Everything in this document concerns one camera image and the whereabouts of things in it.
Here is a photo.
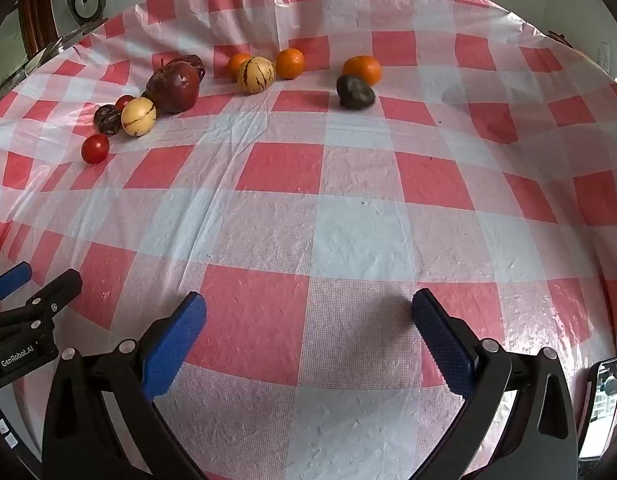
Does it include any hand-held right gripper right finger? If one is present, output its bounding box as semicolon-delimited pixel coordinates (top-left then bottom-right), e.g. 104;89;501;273
411;288;580;480

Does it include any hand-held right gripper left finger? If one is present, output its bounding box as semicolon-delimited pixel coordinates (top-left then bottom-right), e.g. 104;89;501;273
41;291;209;480

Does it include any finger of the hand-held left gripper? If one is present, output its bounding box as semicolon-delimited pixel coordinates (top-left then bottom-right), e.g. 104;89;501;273
0;268;84;332
0;261;33;304

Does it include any large dark red apple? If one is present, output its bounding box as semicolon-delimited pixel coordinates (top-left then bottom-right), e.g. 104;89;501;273
146;61;200;114

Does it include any dark green avocado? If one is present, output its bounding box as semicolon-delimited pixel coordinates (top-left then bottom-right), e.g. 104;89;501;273
336;74;376;109

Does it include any dark red round fruit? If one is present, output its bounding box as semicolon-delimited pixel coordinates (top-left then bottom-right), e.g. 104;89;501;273
164;55;206;82

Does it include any orange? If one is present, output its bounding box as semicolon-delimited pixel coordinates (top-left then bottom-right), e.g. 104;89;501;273
343;55;383;87
227;53;252;80
276;48;306;80

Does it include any red white checkered tablecloth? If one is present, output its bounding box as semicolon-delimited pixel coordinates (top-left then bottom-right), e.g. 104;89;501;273
0;0;617;480

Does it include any smartphone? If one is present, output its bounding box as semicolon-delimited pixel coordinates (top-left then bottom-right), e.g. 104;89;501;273
578;355;617;461

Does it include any dark wrinkled passion fruit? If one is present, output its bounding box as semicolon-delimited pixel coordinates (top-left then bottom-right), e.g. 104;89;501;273
93;105;123;136

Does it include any plain yellow pepino melon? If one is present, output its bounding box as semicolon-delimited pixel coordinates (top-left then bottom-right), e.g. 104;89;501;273
121;97;157;137

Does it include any wooden framed glass door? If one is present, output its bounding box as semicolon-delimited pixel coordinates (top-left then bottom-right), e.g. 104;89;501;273
16;0;59;58

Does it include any striped yellow pepino melon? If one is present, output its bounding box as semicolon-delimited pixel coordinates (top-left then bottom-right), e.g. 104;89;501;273
236;56;276;95

